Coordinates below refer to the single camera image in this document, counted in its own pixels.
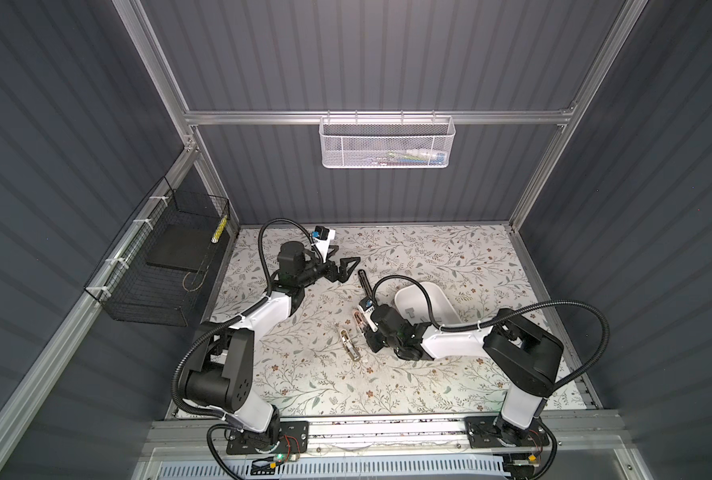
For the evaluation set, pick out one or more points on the black wire side basket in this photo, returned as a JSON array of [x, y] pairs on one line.
[[129, 290]]

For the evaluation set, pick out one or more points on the black foam pad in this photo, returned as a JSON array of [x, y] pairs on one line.
[[183, 249]]

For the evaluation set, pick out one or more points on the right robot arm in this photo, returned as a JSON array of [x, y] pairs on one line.
[[528, 355]]

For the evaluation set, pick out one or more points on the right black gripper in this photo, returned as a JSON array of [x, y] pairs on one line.
[[372, 344]]

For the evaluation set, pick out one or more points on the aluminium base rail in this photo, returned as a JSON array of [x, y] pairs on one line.
[[444, 432]]

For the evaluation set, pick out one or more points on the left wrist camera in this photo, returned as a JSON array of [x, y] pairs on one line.
[[322, 238]]

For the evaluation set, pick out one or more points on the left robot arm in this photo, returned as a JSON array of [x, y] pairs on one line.
[[215, 376]]

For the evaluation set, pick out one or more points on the white plastic tray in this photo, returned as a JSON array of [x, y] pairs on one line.
[[412, 305]]

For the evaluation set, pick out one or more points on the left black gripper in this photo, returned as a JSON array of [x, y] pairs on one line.
[[340, 274]]

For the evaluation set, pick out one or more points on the white wire wall basket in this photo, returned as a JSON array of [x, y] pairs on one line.
[[386, 142]]

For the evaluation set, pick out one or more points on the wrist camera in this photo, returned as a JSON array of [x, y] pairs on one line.
[[322, 238], [366, 308]]

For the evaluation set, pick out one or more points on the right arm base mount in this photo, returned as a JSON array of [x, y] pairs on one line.
[[491, 431]]

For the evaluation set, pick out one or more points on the white vent strip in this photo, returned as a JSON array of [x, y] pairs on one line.
[[378, 467]]

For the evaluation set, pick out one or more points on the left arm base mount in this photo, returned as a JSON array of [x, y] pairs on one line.
[[281, 437]]

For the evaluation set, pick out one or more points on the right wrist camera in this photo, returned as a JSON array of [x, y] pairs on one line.
[[366, 308]]

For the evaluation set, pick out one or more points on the yellow marker pen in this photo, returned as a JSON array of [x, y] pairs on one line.
[[215, 238]]

